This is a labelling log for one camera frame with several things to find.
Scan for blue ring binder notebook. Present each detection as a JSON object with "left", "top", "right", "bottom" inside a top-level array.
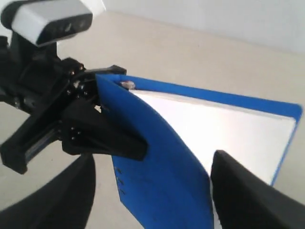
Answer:
[{"left": 96, "top": 74, "right": 303, "bottom": 229}]

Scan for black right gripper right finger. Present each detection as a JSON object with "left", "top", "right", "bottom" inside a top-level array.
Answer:
[{"left": 211, "top": 150, "right": 305, "bottom": 229}]

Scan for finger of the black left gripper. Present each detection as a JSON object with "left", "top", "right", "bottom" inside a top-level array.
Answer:
[{"left": 61, "top": 96, "right": 147, "bottom": 161}]

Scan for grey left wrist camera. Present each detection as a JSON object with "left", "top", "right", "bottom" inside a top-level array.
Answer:
[{"left": 0, "top": 0, "right": 93, "bottom": 47}]

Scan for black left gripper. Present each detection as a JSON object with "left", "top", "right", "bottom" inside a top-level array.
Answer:
[{"left": 0, "top": 35, "right": 127, "bottom": 174}]

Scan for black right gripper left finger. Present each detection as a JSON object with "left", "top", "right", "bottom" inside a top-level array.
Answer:
[{"left": 0, "top": 155, "right": 96, "bottom": 229}]

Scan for white notebook paper sheets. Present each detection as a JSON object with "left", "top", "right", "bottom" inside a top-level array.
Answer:
[{"left": 133, "top": 91, "right": 296, "bottom": 184}]

